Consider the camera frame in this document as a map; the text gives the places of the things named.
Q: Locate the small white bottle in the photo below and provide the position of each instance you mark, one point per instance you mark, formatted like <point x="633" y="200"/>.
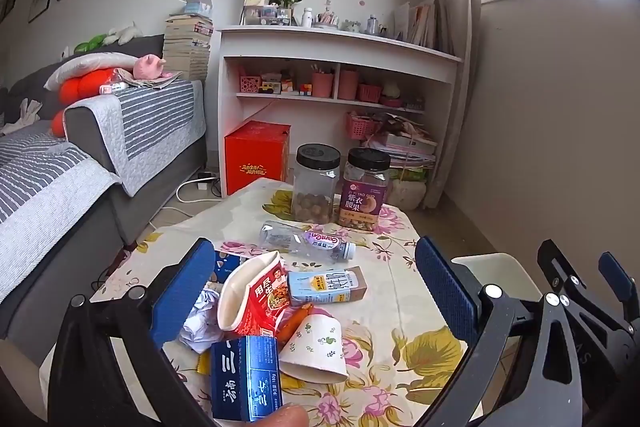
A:
<point x="307" y="18"/>

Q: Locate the grey striped sofa cover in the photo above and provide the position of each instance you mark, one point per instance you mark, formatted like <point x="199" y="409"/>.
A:
<point x="155" y="127"/>
<point x="45" y="187"/>

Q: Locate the person's left hand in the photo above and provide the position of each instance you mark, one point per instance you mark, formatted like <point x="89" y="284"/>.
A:
<point x="285" y="417"/>

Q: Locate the short pink pen cup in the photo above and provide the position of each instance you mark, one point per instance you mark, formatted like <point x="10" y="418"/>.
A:
<point x="322" y="86"/>

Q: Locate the light blue milk carton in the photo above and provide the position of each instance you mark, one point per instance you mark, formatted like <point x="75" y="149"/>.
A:
<point x="325" y="287"/>

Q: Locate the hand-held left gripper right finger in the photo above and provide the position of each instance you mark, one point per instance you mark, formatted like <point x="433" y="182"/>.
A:
<point x="445" y="292"/>

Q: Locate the floral paper cup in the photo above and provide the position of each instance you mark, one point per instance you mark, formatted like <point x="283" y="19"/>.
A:
<point x="315" y="352"/>

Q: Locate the green packet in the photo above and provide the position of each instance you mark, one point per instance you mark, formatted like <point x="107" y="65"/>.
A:
<point x="410" y="174"/>

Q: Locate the white cloth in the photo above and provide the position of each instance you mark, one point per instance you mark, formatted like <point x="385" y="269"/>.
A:
<point x="22" y="117"/>

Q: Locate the white round ornament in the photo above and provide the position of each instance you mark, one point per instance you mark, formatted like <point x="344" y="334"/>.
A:
<point x="394" y="89"/>

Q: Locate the white power strip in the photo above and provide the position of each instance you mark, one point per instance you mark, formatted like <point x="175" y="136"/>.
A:
<point x="206" y="182"/>

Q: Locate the white plush toy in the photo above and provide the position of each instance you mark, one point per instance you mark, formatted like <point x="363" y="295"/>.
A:
<point x="125" y="33"/>

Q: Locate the purple label nut jar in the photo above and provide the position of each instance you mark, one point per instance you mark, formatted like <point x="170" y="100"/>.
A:
<point x="364" y="197"/>

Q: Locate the blue snack packet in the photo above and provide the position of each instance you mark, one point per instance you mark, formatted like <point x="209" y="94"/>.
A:
<point x="225" y="264"/>

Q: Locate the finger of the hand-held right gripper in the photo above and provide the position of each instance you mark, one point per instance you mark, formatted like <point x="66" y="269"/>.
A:
<point x="570" y="279"/>
<point x="617" y="279"/>

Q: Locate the grey curtain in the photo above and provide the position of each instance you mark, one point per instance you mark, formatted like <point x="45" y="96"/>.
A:
<point x="455" y="57"/>

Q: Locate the blue cardboard box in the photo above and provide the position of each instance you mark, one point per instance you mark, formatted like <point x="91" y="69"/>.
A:
<point x="245" y="382"/>

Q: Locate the small green potted plant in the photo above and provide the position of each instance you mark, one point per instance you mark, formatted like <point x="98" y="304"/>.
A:
<point x="285" y="2"/>

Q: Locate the pink lattice basket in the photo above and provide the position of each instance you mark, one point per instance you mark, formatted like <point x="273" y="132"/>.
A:
<point x="361" y="127"/>

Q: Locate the clear jar with black lid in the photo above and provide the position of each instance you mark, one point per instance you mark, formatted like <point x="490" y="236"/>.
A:
<point x="315" y="187"/>

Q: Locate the white plastic bin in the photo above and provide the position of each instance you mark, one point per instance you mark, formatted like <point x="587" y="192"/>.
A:
<point x="500" y="269"/>

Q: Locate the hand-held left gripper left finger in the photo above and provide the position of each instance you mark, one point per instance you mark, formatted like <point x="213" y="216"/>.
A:
<point x="182" y="292"/>

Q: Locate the orange snack wrapper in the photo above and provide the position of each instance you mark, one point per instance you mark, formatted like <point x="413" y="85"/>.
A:
<point x="292" y="324"/>

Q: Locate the leaning books and folders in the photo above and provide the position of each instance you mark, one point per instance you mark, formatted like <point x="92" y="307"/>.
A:
<point x="420" y="24"/>

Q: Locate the white bookshelf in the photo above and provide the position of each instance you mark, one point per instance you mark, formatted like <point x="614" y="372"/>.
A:
<point x="340" y="44"/>

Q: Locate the white pillow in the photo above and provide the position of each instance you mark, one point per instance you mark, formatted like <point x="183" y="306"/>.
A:
<point x="85" y="67"/>

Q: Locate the orange plush cushion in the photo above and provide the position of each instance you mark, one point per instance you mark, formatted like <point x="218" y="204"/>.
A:
<point x="82" y="87"/>

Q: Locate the white tissue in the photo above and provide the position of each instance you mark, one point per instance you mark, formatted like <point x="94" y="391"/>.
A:
<point x="200" y="332"/>

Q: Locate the red instant noodle cup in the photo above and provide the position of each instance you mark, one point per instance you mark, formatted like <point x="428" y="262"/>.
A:
<point x="260" y="297"/>

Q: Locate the pile of books and papers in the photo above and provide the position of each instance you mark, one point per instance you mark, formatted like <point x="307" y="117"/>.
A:
<point x="405" y="147"/>

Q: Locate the floral tablecloth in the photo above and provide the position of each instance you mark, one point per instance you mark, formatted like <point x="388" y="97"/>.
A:
<point x="400" y="287"/>

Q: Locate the pink pig plush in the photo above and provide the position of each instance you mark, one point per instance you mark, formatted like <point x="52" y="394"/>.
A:
<point x="149" y="67"/>

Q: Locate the pink perforated box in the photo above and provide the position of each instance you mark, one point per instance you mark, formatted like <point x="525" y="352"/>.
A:
<point x="250" y="84"/>

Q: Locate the green plush toy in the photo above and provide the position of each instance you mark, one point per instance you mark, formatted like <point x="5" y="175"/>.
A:
<point x="91" y="43"/>

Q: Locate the red gift box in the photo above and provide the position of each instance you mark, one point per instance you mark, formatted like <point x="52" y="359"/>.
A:
<point x="255" y="157"/>

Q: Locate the tall pink pen cup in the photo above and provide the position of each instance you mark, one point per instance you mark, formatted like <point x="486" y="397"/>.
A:
<point x="348" y="85"/>

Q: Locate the grey sofa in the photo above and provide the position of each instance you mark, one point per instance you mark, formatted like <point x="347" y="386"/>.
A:
<point x="160" y="177"/>

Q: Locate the tall stack of books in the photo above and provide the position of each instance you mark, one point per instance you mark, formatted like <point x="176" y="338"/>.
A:
<point x="187" y="49"/>

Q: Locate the tissue box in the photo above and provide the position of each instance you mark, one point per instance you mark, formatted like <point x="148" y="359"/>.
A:
<point x="197" y="6"/>

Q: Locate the clear plastic bottle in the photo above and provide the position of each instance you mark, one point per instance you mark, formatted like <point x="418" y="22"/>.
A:
<point x="300" y="241"/>

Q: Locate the white woven bag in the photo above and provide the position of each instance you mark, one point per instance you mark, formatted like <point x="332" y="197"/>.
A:
<point x="406" y="196"/>

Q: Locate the pink shelf basket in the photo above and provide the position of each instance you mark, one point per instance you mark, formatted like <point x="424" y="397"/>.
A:
<point x="369" y="93"/>

